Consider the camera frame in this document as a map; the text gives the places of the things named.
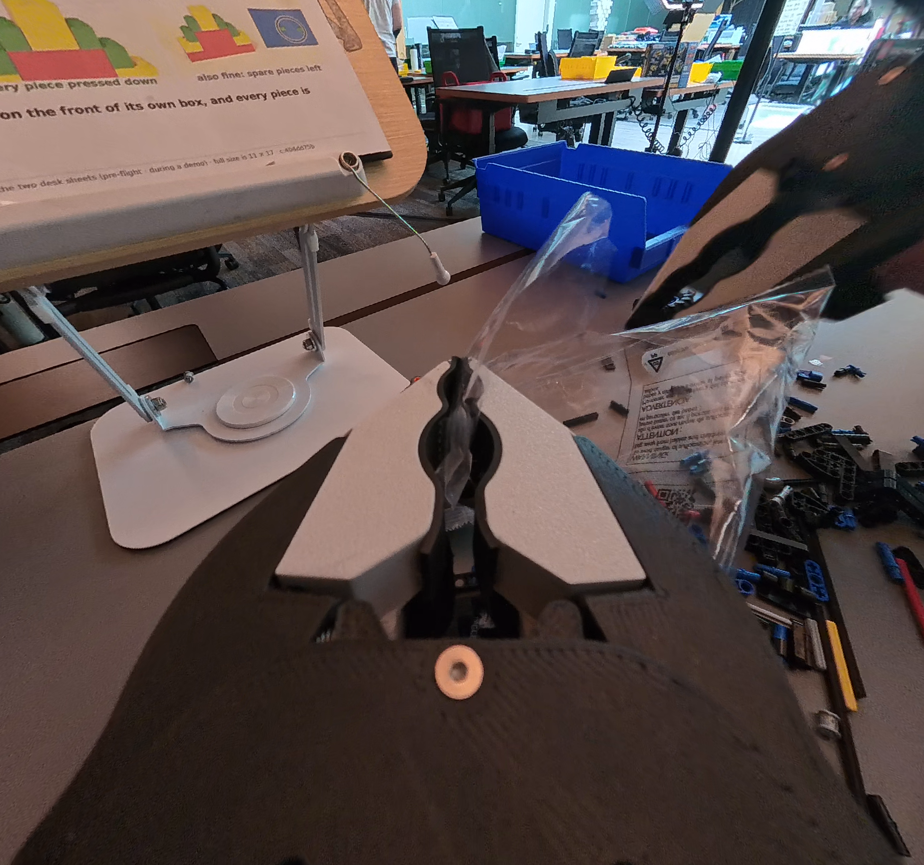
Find blue storage bin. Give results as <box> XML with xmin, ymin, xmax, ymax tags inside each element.
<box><xmin>474</xmin><ymin>141</ymin><xmax>733</xmax><ymax>284</ymax></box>

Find clear plastic bag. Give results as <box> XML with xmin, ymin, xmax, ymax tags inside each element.
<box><xmin>434</xmin><ymin>190</ymin><xmax>835</xmax><ymax>570</ymax></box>

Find red black office chair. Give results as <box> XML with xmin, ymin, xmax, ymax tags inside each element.
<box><xmin>426</xmin><ymin>25</ymin><xmax>528</xmax><ymax>209</ymax></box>

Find grey desk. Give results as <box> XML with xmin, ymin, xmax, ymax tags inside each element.
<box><xmin>0</xmin><ymin>216</ymin><xmax>924</xmax><ymax>865</ymax></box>

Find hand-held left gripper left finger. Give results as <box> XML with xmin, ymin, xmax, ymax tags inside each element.
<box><xmin>275</xmin><ymin>360</ymin><xmax>463</xmax><ymax>638</ymax></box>

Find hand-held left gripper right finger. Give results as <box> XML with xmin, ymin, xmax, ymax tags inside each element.
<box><xmin>465</xmin><ymin>360</ymin><xmax>646</xmax><ymax>638</ymax></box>

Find black pole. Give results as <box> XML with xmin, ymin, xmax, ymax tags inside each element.
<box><xmin>708</xmin><ymin>0</ymin><xmax>812</xmax><ymax>166</ymax></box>

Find pile of toy building pieces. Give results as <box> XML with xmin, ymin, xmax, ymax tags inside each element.
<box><xmin>730</xmin><ymin>360</ymin><xmax>924</xmax><ymax>852</ymax></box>

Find white tipped thin rod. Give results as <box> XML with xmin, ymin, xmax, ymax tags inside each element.
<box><xmin>338</xmin><ymin>153</ymin><xmax>451</xmax><ymax>286</ymax></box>

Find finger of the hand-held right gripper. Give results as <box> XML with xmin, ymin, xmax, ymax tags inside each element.
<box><xmin>624</xmin><ymin>170</ymin><xmax>789</xmax><ymax>332</ymax></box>

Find yellow toy beam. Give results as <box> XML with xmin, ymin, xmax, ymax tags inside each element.
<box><xmin>823</xmin><ymin>617</ymin><xmax>860</xmax><ymax>714</ymax></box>

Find wooden table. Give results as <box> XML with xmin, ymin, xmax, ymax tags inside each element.
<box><xmin>436</xmin><ymin>75</ymin><xmax>665</xmax><ymax>144</ymax></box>

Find yellow bins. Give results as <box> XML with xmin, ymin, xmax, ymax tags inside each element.
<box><xmin>561</xmin><ymin>54</ymin><xmax>619</xmax><ymax>82</ymax></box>

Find instruction sheet wooden board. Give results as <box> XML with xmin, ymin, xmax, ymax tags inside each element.
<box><xmin>0</xmin><ymin>0</ymin><xmax>430</xmax><ymax>289</ymax></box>

